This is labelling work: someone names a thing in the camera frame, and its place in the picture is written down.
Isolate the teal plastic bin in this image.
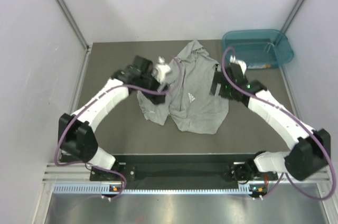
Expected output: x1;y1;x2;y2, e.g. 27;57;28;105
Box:
222;29;294;69

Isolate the grey adidas t-shirt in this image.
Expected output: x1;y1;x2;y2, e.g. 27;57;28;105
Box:
137;40;229;134

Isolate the right aluminium frame post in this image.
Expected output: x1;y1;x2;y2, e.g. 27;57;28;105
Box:
279;0;324;33

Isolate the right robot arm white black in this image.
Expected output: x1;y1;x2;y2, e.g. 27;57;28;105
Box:
210;63;331;181

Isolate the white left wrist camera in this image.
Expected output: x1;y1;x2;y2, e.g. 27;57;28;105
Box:
152;57;171;84

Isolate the aluminium front rail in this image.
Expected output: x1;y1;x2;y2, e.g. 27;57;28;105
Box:
42;163;330;183

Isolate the aluminium frame post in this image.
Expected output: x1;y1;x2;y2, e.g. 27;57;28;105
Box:
279;0;324;33
55;0;90;51

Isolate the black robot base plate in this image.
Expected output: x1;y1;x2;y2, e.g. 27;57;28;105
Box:
89;154;279;190

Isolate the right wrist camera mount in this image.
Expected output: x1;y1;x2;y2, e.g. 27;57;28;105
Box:
229;55;247;75

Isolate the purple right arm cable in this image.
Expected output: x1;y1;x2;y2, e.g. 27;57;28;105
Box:
222;46;337;200

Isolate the slotted grey cable duct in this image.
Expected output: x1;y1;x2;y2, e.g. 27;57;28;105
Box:
52;183;267;194

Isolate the left aluminium frame post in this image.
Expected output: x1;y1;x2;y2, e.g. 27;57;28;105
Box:
55;0;90;51

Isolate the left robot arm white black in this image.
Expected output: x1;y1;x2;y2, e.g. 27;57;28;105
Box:
58;56;171;180

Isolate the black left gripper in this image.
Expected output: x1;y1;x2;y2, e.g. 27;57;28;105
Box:
139;70;169;106

